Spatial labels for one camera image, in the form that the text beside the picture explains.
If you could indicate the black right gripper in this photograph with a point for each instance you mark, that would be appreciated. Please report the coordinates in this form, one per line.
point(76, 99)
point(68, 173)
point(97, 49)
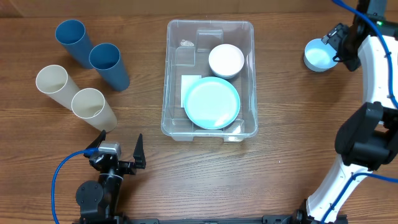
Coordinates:
point(343, 43)

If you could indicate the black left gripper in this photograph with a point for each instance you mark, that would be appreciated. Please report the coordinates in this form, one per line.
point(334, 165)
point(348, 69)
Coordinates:
point(138, 156)

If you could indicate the light blue bowl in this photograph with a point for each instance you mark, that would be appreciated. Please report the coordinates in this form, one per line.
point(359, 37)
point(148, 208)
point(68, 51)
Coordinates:
point(318, 56)

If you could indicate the cream cup front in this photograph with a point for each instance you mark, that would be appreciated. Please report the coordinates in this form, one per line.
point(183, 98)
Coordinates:
point(90, 105)

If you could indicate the cream cup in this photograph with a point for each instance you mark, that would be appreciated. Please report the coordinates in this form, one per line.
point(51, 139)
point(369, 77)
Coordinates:
point(90, 105)
point(55, 82)

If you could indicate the light blue plate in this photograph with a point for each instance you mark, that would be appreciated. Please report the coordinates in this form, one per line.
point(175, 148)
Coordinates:
point(212, 103)

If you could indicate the pink bowl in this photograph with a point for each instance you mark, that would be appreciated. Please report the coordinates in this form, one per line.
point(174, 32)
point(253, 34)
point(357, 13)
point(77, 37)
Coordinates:
point(226, 59)

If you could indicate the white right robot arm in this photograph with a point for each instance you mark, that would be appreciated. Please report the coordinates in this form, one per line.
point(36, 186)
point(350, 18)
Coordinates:
point(368, 139)

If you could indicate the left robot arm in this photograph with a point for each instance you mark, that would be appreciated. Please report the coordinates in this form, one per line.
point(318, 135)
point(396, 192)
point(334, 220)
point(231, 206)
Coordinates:
point(98, 199)

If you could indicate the dark blue cup front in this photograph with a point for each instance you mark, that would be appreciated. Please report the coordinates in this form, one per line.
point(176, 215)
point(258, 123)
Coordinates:
point(107, 61)

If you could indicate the dark blue cup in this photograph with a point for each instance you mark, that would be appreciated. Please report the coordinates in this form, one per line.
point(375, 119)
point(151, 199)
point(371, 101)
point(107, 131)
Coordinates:
point(107, 61)
point(73, 36)

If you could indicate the cream cup rear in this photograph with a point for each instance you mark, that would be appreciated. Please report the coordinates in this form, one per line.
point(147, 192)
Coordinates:
point(55, 82)

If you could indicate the clear plastic storage bin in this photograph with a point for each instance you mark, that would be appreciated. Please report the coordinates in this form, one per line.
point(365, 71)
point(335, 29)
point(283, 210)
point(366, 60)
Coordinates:
point(189, 43)

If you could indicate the dark blue cup rear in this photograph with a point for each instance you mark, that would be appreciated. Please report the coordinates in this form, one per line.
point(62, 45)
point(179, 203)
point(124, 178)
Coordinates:
point(73, 36)

